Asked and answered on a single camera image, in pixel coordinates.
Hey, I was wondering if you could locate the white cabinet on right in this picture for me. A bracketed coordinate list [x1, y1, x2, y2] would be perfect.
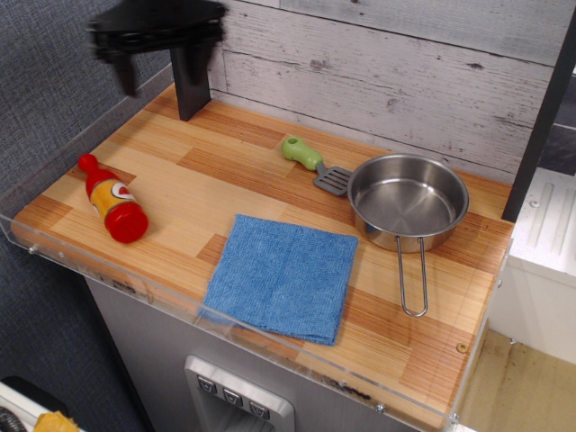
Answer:
[488, 168, 575, 364]

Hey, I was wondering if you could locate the green handled toy spatula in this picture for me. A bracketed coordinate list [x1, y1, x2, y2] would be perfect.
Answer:
[281, 136, 352, 197]

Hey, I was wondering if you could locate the silver button panel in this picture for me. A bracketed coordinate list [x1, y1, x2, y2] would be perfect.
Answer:
[184, 355, 296, 432]

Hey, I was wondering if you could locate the red toy sauce bottle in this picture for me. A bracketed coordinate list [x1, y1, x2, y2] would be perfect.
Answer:
[78, 154, 149, 244]

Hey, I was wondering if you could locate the steel pan with wire handle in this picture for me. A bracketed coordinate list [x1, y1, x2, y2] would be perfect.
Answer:
[347, 154, 470, 318]

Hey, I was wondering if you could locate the yellow object bottom left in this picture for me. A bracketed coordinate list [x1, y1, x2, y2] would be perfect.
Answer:
[32, 411, 80, 432]

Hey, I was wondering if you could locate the blue folded cloth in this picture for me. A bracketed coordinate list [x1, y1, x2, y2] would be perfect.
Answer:
[203, 214, 359, 346]

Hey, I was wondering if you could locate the dark right shelf post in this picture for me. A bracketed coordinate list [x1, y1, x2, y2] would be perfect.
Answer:
[501, 13, 575, 222]

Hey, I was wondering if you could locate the black braided cable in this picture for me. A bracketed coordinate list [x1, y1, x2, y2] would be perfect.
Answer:
[0, 407, 28, 432]

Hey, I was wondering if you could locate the clear acrylic table guard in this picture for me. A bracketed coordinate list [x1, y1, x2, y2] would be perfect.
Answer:
[1, 51, 522, 431]

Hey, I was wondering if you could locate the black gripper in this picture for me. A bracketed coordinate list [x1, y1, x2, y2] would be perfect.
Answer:
[87, 1, 226, 97]

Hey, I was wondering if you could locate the dark shelf post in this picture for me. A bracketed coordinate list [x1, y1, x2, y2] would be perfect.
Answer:
[170, 48, 211, 122]
[501, 13, 575, 222]

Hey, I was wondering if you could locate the dark left shelf post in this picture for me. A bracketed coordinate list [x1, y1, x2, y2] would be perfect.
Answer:
[170, 48, 211, 122]

